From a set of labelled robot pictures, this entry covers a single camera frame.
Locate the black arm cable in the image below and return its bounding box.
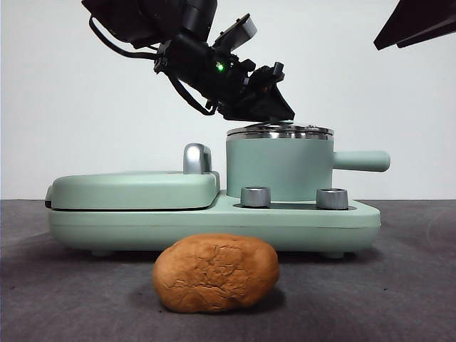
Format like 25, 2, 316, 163
88, 16, 160, 58
170, 73, 219, 115

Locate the silver control knob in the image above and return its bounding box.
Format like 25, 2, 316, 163
316, 187, 349, 210
240, 186, 271, 207

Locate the mint green pot with handle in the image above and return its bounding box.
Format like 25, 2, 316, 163
226, 137, 392, 201

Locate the glass pot lid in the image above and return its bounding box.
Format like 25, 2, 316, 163
227, 120, 335, 140

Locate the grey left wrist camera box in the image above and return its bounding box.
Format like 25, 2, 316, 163
212, 13, 258, 54

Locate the mint green breakfast maker base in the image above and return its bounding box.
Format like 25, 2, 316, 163
48, 188, 382, 258

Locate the brown potato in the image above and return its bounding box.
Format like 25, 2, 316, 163
152, 233, 281, 314

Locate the chrome griddle cover handle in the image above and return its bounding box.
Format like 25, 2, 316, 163
182, 142, 214, 176

